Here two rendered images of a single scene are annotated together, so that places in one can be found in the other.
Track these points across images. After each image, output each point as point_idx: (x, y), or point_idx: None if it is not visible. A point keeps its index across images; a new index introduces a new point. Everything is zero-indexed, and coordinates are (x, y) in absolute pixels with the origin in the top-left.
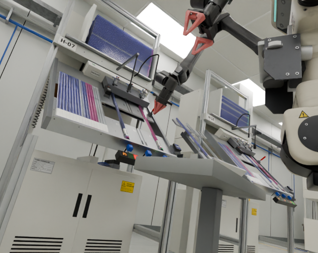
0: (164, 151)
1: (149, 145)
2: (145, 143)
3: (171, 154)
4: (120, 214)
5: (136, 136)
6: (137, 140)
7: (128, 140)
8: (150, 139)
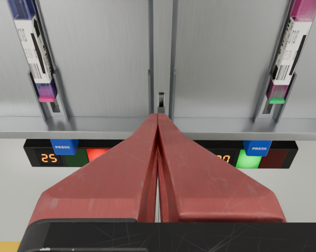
0: (299, 90)
1: (202, 82)
2: (172, 81)
3: (306, 137)
4: None
5: (121, 33)
6: (119, 75)
7: (44, 136)
8: (248, 8)
